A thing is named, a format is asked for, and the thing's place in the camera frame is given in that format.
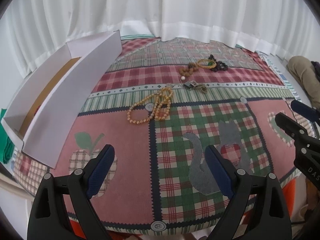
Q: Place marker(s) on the small silver pendant jewelry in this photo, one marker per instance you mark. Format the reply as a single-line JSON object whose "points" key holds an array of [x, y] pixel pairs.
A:
{"points": [[193, 85]]}

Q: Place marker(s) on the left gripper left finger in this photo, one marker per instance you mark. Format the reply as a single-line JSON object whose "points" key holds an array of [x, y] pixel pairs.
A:
{"points": [[49, 218]]}

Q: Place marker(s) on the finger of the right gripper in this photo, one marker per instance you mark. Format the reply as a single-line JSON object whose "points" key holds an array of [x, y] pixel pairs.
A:
{"points": [[310, 113], [291, 128]]}

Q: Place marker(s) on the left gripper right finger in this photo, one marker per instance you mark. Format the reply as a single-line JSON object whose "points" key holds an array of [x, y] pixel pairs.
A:
{"points": [[270, 218]]}

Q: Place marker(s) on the green cloth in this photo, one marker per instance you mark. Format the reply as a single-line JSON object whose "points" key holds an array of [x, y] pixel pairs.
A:
{"points": [[6, 146]]}

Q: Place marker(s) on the purple cloth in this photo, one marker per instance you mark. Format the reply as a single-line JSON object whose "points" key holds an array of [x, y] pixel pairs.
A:
{"points": [[316, 66]]}

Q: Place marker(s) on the white cardboard box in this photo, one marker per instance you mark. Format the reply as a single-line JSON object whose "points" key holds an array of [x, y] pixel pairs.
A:
{"points": [[45, 107]]}

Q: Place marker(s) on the white curtain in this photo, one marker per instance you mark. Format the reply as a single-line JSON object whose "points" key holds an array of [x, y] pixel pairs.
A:
{"points": [[32, 30]]}

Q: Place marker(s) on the patchwork plaid bed cover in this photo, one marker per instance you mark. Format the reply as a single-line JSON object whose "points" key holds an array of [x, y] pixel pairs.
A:
{"points": [[157, 184]]}

